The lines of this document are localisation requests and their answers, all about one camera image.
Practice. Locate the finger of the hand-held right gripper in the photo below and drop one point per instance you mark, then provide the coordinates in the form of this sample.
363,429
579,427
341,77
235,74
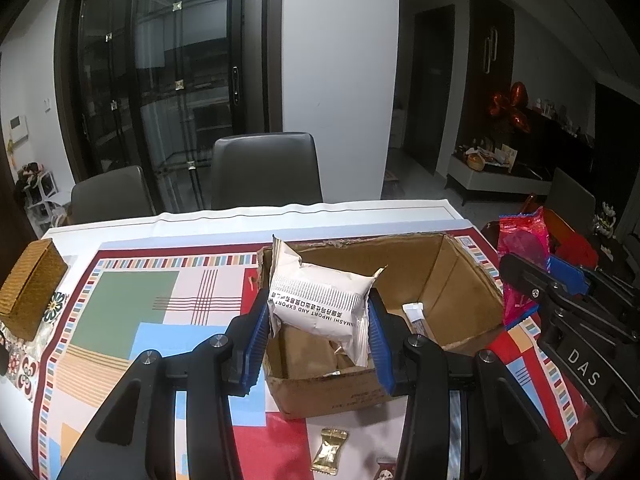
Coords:
525,275
567,272

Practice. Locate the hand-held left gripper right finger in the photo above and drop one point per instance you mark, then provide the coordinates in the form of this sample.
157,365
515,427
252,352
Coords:
382,350

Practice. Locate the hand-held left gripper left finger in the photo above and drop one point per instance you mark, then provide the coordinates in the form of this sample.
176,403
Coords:
252,345

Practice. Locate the pink snack packet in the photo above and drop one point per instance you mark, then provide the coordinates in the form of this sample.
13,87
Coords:
520,245

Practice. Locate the white snack packet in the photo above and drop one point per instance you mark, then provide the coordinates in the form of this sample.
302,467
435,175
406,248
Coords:
320,295

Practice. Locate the brown cardboard box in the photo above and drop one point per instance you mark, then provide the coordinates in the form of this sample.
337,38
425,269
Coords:
440,280

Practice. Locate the gold candy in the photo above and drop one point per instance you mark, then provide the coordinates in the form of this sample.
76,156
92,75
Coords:
329,452

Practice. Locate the dark candy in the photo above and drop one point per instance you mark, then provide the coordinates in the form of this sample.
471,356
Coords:
386,470

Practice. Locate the person's right hand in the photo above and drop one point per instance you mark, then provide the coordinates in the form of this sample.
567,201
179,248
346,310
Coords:
605,457

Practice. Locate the red cloth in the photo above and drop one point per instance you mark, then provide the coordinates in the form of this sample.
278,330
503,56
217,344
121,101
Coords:
577,252

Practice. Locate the red-brown wooden chair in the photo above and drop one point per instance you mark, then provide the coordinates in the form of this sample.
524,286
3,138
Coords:
562,230

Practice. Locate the small white stick packet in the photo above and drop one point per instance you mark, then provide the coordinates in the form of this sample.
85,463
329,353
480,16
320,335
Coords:
415,315

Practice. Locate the flower ornament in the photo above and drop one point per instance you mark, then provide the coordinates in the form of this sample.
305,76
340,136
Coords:
605,220

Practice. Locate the grey upholstered chair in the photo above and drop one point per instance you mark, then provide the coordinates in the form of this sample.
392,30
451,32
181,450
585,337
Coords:
570,200

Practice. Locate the white low cabinet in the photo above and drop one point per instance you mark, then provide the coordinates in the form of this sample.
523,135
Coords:
490,185

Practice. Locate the beige paper bag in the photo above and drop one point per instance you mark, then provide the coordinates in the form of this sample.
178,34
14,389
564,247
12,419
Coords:
509,159

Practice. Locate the black sideboard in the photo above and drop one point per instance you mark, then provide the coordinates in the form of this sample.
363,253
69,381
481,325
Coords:
560,150

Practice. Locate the small woven basket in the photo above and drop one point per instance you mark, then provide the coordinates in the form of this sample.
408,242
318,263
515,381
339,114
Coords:
475,161

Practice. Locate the colourful patterned tablecloth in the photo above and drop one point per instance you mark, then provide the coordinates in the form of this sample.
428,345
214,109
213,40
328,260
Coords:
200,217
125,310

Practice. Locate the red heart balloons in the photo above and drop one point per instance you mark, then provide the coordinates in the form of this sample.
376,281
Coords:
515,102

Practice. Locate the dark leather dining chair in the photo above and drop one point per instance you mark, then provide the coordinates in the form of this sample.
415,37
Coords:
265,170

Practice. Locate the grey dining chair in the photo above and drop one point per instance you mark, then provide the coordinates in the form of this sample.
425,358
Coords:
112,197

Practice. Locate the dark interior door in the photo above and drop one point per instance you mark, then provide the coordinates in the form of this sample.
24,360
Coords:
429,90

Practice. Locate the tall dark cabinet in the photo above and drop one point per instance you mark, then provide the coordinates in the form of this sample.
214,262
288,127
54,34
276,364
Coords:
487,60

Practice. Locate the floral patterned mat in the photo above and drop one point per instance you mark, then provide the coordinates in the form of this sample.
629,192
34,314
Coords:
30,360

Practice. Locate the woven wicker box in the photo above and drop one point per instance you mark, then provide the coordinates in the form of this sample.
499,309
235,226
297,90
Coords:
30,285

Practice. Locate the small black object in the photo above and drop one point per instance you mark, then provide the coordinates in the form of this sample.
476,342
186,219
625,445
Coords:
3,355

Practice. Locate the white shelf rack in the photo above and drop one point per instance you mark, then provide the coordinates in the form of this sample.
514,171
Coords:
40,195

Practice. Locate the glass sliding door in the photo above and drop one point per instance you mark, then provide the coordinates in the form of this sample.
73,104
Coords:
165,85

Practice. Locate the white intercom wall panel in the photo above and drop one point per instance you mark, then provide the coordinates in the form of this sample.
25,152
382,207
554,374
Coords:
18,129

